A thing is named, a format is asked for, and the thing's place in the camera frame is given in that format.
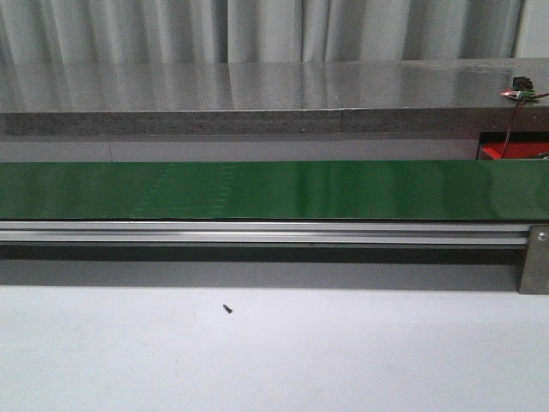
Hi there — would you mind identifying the green conveyor belt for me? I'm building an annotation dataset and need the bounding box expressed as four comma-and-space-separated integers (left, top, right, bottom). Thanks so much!
1, 160, 548, 221

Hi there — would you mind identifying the grey stone shelf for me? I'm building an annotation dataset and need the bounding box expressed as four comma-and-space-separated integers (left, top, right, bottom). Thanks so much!
1, 58, 548, 136

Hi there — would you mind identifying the red plastic tray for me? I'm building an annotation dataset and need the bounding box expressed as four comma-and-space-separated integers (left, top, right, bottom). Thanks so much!
477, 142, 548, 161

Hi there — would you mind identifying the small black connector block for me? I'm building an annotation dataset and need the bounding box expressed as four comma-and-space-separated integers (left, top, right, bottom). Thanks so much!
512, 76, 534, 91

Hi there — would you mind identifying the small green circuit board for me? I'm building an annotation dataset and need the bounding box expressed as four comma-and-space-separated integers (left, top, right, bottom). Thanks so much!
500, 89, 539, 101

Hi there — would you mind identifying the grey curtain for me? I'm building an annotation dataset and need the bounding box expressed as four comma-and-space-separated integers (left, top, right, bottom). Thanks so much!
1, 1, 548, 64

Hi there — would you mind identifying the aluminium conveyor frame rail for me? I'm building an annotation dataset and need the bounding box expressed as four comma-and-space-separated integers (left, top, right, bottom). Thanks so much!
1, 221, 548, 247

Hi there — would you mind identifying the red and black wire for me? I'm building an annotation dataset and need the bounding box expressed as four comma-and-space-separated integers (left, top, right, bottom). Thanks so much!
501, 92, 549, 158

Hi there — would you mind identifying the steel conveyor support bracket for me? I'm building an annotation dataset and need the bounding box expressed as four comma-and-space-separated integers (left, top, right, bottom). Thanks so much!
518, 225, 549, 295

